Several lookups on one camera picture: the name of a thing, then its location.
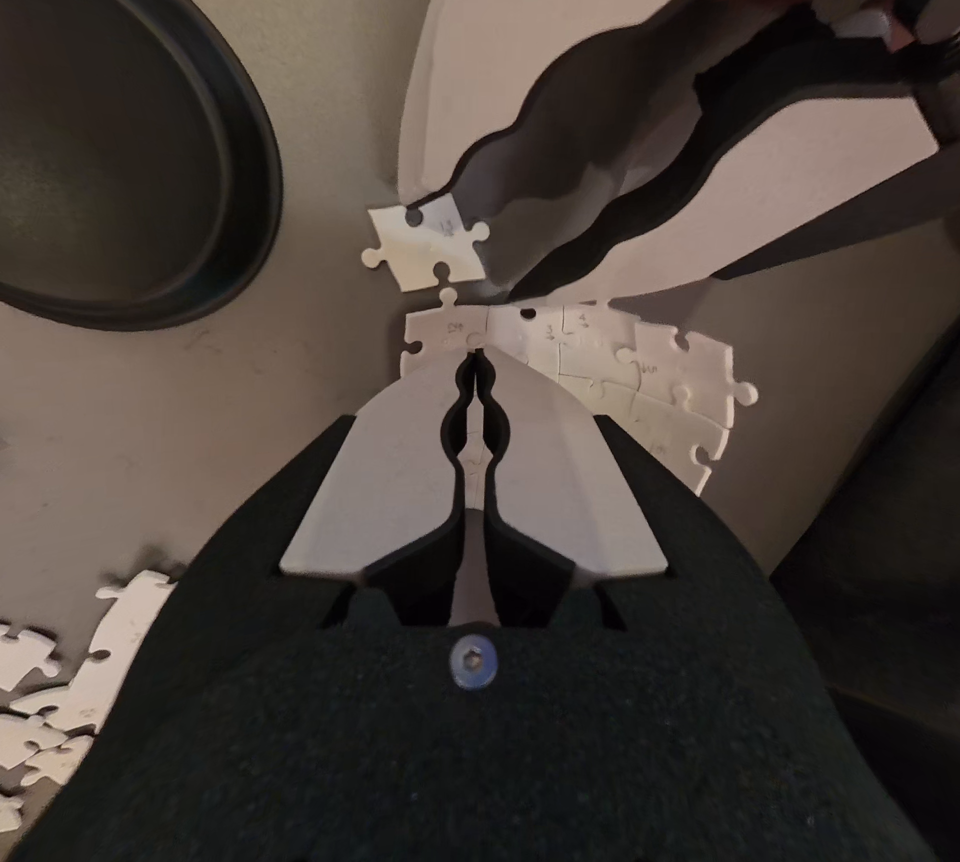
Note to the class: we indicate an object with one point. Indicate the single white puzzle piece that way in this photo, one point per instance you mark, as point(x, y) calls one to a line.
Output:
point(420, 254)

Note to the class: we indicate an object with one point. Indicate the black round stand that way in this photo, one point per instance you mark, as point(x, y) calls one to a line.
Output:
point(112, 142)

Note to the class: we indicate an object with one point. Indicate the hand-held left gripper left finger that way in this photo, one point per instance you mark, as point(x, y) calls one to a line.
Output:
point(375, 487)

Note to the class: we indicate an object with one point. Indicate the pile of white puzzle pieces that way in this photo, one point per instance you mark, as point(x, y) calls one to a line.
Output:
point(90, 682)

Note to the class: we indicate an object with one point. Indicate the curved assembled puzzle section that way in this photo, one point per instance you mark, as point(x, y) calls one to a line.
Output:
point(660, 389)

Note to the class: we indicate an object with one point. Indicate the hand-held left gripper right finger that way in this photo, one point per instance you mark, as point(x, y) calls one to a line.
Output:
point(577, 494)

